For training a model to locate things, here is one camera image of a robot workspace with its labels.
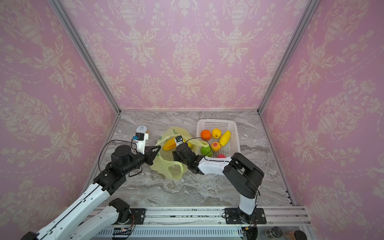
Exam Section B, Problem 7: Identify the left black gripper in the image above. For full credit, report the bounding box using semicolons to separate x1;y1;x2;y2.
122;144;162;176

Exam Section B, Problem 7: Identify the yellow-green plastic bag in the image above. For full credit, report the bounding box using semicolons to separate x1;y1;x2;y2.
150;127;192;181

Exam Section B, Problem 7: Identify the green fruit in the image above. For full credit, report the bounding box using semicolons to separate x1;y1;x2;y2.
201;146;213;157

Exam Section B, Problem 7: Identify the orange fruit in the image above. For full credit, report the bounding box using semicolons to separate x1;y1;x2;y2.
201;130;212;141

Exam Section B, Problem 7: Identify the peach fruit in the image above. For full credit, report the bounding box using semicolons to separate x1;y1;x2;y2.
211;142;222;153

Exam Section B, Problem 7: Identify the yellow lemon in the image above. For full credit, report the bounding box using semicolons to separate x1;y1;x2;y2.
212;129;222;139
219;131;231;147

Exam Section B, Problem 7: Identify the white plastic basket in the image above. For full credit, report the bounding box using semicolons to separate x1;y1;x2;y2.
197;119;241;158

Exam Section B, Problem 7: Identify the yellow banana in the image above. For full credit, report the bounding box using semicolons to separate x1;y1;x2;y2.
163;138;177;151

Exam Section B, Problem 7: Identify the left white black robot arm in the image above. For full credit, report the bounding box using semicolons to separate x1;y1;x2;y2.
22;145;161;240

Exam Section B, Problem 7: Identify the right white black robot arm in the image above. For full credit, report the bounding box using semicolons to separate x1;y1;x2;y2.
173;143;265;224

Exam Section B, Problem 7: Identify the glass jar metal lid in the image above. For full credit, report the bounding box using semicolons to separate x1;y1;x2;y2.
265;226;283;240

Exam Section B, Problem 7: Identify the dark round lid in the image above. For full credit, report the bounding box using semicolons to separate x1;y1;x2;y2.
294;230;308;240

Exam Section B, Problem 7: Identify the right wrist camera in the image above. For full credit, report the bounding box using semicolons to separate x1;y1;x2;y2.
175;136;184;147

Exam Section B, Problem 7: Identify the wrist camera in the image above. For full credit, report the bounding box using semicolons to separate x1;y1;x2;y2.
175;136;184;147
133;133;149;154

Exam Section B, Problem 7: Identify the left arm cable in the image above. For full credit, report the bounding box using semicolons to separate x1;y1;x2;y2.
97;139;144;178

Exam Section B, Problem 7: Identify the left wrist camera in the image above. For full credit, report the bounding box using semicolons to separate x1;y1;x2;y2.
133;133;149;154

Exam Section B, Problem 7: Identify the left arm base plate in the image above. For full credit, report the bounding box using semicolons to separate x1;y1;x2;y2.
109;198;147;225

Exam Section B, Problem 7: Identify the aluminium mounting rail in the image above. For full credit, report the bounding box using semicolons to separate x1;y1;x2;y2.
52;205;316;240

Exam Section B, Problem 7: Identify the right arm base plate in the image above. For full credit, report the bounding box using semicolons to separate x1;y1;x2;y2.
222;208;267;225

